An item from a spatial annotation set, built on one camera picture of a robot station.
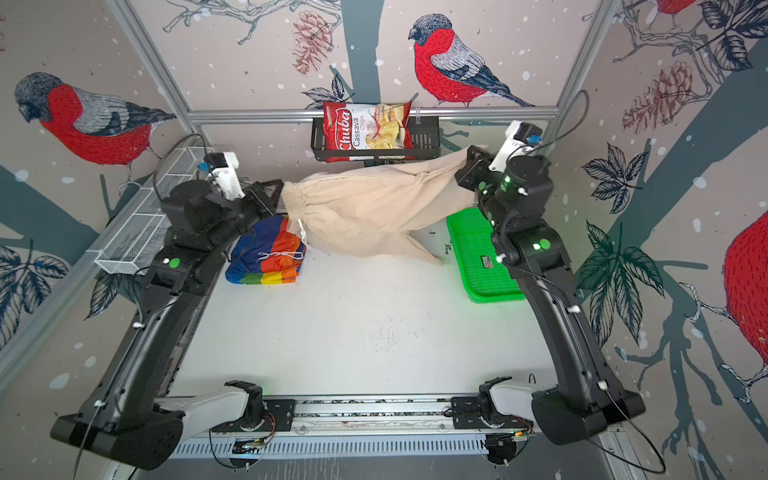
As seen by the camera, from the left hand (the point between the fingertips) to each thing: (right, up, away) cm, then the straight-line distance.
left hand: (278, 178), depth 59 cm
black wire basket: (+34, +20, +36) cm, 54 cm away
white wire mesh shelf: (-40, -10, +15) cm, 44 cm away
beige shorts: (+18, -4, +16) cm, 25 cm away
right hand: (+36, +5, -2) cm, 37 cm away
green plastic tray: (+55, -27, +41) cm, 74 cm away
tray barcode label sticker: (+57, -22, +44) cm, 75 cm away
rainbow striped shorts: (-21, -19, +44) cm, 52 cm away
